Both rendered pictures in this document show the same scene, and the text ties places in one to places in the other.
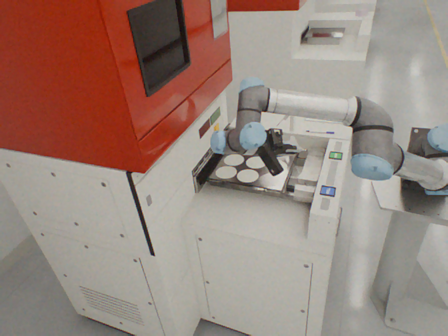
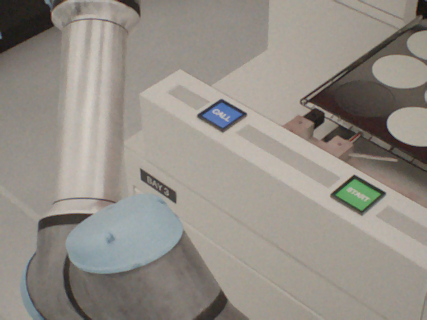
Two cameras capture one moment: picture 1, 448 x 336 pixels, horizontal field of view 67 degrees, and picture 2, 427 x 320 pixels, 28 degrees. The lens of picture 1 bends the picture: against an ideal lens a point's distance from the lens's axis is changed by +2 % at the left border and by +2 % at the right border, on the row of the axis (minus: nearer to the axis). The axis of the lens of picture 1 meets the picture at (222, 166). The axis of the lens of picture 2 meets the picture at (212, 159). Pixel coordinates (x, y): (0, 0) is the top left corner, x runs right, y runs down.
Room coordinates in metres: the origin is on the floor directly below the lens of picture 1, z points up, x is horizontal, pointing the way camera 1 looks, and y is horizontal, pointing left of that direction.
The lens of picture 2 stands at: (1.33, -1.39, 1.80)
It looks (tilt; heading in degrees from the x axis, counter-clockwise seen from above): 42 degrees down; 109
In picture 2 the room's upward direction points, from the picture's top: 1 degrees counter-clockwise
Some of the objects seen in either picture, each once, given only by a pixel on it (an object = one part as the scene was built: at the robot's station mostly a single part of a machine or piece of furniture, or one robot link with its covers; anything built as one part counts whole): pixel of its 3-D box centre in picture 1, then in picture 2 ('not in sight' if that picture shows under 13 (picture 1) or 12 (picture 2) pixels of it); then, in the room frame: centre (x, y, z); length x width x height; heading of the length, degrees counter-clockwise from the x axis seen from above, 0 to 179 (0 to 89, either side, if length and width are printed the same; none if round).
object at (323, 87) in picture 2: (243, 185); (366, 57); (1.17, -0.09, 0.90); 0.37 x 0.01 x 0.01; 65
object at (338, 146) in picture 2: (307, 179); (329, 158); (1.17, -0.37, 0.89); 0.08 x 0.03 x 0.03; 65
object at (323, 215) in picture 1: (331, 185); (286, 190); (1.12, -0.46, 0.89); 0.55 x 0.09 x 0.14; 155
